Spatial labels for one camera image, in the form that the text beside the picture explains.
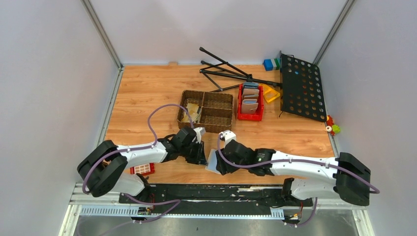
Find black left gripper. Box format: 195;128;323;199
180;140;209;166

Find white card holder wallet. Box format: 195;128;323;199
205;149;221;175

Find gold credit cards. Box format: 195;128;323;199
185;103;202;123

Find brown wicker divided basket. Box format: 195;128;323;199
180;90;234;133

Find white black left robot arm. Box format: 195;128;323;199
77;127;207;203

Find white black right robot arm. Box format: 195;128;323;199
212;140;378;207

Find card holders in red bin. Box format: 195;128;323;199
241;82;260;114

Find red white toy block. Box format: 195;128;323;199
130;163;155;176

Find red plastic bin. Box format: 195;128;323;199
237;82;264;121

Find yellow transparent tray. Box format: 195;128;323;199
261;84;281;103

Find black folding music stand legs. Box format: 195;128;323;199
199;47;283;92

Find black perforated music stand desk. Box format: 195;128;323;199
279;53;327;122

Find blue green toy block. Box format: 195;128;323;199
263;58;281;71

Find red green small toy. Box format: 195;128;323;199
326;115;341;136

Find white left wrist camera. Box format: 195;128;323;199
193;127;206;143

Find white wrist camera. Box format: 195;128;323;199
219;130;237;146
193;127;206;143

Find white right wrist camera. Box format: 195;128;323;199
219;130;237;146

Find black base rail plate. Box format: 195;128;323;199
137;184;313;215

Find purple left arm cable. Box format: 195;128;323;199
81;104;181;229

